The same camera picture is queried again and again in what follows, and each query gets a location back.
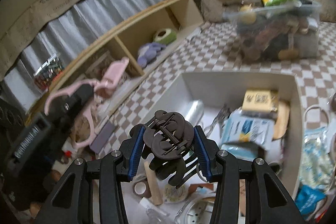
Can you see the blue snack packet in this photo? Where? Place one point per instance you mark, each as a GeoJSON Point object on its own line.
{"type": "Point", "coordinates": [309, 200]}

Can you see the white cardboard box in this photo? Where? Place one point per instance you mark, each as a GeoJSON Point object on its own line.
{"type": "Point", "coordinates": [296, 113]}

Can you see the yellow printed box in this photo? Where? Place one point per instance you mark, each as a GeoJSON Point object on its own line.
{"type": "Point", "coordinates": [260, 99]}

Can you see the clear jar of coloured pens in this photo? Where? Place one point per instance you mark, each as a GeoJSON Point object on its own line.
{"type": "Point", "coordinates": [48, 73]}

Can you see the wooden bedside shelf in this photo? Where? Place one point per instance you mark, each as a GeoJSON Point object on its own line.
{"type": "Point", "coordinates": [126, 29]}

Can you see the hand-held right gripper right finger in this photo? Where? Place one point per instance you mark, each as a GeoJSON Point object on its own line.
{"type": "Point", "coordinates": [203, 155]}

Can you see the clear plastic storage bin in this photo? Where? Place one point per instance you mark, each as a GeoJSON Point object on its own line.
{"type": "Point", "coordinates": [278, 32]}

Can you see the pink plastic hanger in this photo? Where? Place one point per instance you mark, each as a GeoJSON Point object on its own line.
{"type": "Point", "coordinates": [110, 77]}

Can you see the wooden oval board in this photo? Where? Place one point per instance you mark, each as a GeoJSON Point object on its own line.
{"type": "Point", "coordinates": [282, 119]}

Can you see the purple foam pad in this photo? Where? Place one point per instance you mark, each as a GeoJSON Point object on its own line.
{"type": "Point", "coordinates": [102, 138]}

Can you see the blue white tissue pack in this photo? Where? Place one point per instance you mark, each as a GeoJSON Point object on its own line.
{"type": "Point", "coordinates": [246, 129]}

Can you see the green tape roll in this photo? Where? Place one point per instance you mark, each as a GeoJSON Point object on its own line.
{"type": "Point", "coordinates": [165, 36]}

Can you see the purple cloth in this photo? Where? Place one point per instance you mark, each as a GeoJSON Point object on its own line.
{"type": "Point", "coordinates": [149, 53]}

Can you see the metal clips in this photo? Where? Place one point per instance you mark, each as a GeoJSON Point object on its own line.
{"type": "Point", "coordinates": [220, 116]}

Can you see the dark brown hair claw clip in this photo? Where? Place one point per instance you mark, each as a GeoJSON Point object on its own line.
{"type": "Point", "coordinates": [168, 140]}

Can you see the grey curtain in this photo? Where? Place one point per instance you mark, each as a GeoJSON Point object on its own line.
{"type": "Point", "coordinates": [86, 19]}

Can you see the clear plastic round container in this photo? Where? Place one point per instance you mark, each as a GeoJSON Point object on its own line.
{"type": "Point", "coordinates": [194, 211]}

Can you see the wooden stick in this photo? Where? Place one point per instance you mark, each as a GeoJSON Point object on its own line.
{"type": "Point", "coordinates": [153, 184]}

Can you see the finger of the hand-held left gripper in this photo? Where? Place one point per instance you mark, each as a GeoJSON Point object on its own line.
{"type": "Point", "coordinates": [77, 103]}

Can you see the round patterned disc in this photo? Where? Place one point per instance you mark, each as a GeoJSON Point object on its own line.
{"type": "Point", "coordinates": [175, 193]}

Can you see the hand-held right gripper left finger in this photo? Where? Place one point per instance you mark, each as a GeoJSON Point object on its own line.
{"type": "Point", "coordinates": [135, 153]}

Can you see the brown tape roll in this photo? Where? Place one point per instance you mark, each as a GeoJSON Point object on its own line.
{"type": "Point", "coordinates": [140, 187]}

